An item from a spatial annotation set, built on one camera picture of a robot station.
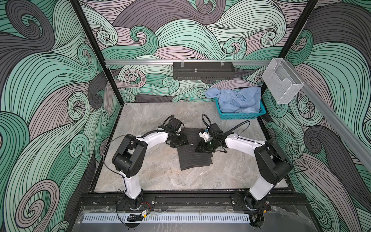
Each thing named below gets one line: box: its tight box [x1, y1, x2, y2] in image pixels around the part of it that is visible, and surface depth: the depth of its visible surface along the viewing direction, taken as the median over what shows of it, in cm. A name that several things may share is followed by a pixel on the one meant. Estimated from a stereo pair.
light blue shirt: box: [204, 86, 262, 114], surface depth 115 cm
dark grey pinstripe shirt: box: [176, 127, 214, 171], surface depth 88 cm
